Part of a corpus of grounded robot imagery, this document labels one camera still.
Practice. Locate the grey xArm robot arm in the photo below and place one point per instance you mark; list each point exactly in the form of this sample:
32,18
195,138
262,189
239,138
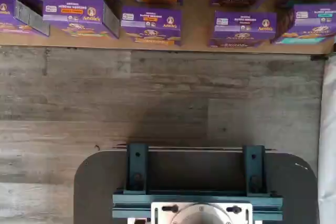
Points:
200,214

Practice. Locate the purple Annie's orange-label box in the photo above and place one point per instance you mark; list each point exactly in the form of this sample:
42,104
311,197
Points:
149,23

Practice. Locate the wooden shelf board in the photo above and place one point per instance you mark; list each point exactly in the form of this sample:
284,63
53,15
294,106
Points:
195,24

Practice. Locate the purple Annie's hidden veggies box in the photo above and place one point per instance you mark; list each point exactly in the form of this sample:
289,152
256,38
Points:
76,11

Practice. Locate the purple Annie's teal-label box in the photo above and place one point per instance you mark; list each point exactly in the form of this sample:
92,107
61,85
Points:
312,22

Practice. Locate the white metal mounting plate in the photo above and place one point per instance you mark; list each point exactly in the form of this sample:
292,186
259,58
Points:
160,214

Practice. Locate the teal metal bracket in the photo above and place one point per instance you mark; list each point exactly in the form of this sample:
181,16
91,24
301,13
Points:
137,169
254,169

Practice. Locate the teal metal cross rail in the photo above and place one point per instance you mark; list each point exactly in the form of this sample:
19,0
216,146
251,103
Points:
131,203

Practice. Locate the grey rounded base plate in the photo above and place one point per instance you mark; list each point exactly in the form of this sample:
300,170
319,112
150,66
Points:
92,195

